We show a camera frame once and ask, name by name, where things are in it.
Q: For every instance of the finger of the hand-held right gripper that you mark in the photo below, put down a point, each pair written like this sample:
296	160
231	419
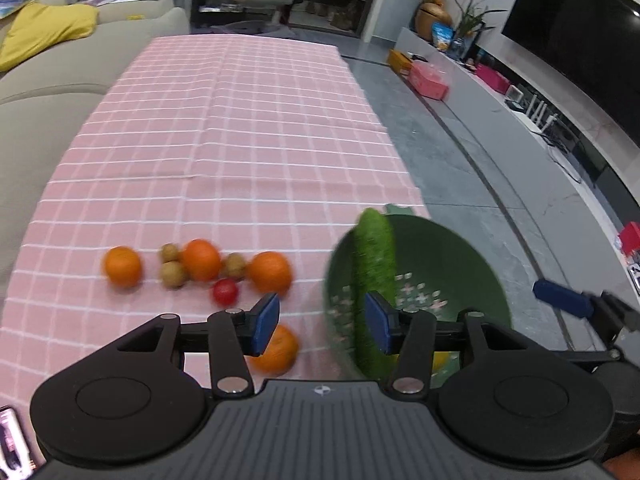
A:
560	297

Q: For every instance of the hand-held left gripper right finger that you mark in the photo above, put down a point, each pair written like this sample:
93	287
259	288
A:
378	322

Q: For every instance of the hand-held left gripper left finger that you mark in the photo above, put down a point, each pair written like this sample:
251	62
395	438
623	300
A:
265	322

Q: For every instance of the orange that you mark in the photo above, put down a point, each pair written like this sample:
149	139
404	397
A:
122	266
270	272
282	355
201	260

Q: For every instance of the red tomato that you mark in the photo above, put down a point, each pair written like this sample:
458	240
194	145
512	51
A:
225	292

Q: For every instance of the small brown round fruit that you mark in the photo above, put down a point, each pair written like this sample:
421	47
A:
174	275
169	252
234	266

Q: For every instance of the green bowl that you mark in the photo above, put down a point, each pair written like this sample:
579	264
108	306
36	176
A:
450	270

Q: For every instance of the person's right forearm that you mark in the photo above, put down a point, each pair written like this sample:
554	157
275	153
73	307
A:
625	467

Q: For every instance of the yellow striped melon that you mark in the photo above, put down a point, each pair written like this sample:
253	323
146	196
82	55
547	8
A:
440	360

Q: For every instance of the green cucumber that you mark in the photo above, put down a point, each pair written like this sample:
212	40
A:
372	250

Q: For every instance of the red packet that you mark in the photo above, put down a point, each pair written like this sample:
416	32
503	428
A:
631	237

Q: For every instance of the white television cabinet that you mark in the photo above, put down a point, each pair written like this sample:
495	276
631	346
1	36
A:
550	190

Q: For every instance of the white router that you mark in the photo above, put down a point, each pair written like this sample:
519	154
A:
540	112

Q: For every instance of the pink checked tablecloth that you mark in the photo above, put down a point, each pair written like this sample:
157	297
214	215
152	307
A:
225	135

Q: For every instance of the magenta box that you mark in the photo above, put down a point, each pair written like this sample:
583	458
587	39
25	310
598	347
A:
492	79

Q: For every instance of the pink box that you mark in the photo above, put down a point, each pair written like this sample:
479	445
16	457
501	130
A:
429	80

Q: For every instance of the orange box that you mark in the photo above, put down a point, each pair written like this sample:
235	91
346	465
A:
400	61

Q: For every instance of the dark blue packet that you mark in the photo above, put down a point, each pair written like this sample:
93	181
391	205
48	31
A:
461	47

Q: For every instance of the black television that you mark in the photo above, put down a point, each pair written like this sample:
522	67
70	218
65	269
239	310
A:
575	25

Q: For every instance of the smartphone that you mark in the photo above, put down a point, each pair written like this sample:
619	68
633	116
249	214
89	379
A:
15	440

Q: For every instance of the blue snack bag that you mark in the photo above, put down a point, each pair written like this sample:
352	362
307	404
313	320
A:
442	36

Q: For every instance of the green potted plant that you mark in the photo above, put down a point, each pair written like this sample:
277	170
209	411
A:
472	17

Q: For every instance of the golden vase with dried grass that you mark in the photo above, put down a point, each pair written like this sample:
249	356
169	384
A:
430	10

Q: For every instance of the beige sofa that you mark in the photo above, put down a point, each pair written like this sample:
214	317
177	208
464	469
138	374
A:
50	90

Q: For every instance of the yellow cushion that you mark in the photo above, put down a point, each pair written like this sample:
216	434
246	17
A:
45	30

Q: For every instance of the small white frame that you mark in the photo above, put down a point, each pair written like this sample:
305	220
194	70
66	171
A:
515	95

